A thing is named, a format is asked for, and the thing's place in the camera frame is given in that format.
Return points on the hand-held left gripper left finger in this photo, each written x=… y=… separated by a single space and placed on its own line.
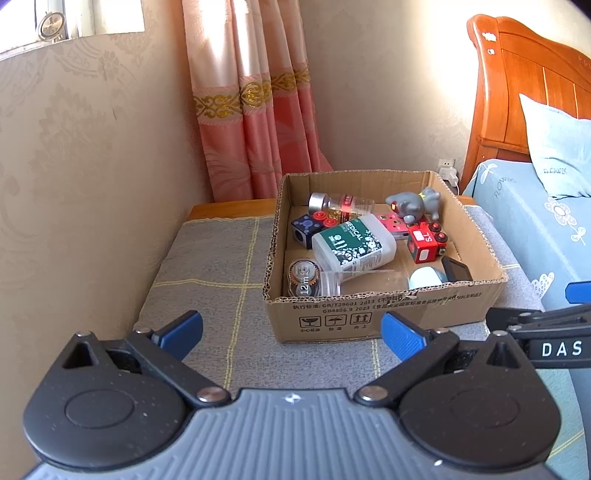
x=180 y=330

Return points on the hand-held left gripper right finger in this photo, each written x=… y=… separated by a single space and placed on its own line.
x=401 y=337

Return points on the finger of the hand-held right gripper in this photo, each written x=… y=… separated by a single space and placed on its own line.
x=526 y=319
x=579 y=293

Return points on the brown cardboard box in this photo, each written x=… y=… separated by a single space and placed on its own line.
x=392 y=314

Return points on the white round container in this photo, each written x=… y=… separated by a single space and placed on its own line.
x=427 y=278

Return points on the clear plastic jar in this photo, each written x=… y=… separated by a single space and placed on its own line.
x=364 y=281

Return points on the black rectangular device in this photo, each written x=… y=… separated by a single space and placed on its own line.
x=457 y=268

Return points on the red toy train block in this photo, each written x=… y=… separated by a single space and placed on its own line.
x=425 y=242

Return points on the translucent white plastic bottle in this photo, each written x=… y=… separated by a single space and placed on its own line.
x=353 y=244

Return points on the clear case with red label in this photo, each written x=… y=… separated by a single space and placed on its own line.
x=392 y=225

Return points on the black tape measure tool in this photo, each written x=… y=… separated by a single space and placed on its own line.
x=302 y=279

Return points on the grey animal figurine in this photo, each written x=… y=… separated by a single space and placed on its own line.
x=411 y=205

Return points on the glass bottle of gold capsules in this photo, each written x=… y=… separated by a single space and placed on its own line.
x=341 y=205

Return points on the black toy train block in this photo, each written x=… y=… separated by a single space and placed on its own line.
x=304 y=228

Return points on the blue floral bed sheet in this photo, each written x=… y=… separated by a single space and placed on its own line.
x=521 y=230

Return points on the light blue pillow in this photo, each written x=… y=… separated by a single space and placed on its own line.
x=563 y=147

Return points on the white plugged charger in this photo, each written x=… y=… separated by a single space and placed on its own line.
x=450 y=175

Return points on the wooden bed headboard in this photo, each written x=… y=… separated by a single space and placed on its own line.
x=503 y=83

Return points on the pink patterned curtain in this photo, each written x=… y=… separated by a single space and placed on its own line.
x=258 y=92

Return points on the small round clock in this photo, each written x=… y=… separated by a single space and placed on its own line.
x=51 y=25

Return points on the window frame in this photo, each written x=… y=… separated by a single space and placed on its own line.
x=106 y=18

